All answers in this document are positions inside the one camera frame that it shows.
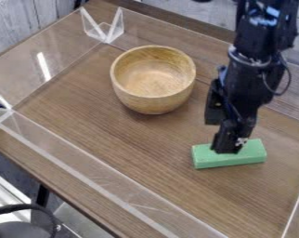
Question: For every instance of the clear acrylic corner bracket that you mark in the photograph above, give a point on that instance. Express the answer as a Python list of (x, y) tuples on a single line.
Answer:
[(105, 32)]

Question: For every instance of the brown wooden bowl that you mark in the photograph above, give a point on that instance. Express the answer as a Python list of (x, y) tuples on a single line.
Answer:
[(154, 78)]

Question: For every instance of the black table leg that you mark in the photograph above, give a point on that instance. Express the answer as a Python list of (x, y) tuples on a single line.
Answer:
[(43, 196)]

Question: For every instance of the green rectangular block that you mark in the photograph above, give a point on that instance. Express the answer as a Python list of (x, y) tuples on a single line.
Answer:
[(206, 158)]

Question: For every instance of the clear acrylic front barrier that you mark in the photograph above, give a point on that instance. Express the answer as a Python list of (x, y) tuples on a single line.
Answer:
[(125, 206)]

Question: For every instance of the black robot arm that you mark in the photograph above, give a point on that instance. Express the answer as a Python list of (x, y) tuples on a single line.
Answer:
[(266, 29)]

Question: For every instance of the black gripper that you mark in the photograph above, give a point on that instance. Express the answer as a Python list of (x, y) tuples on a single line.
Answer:
[(246, 86)]

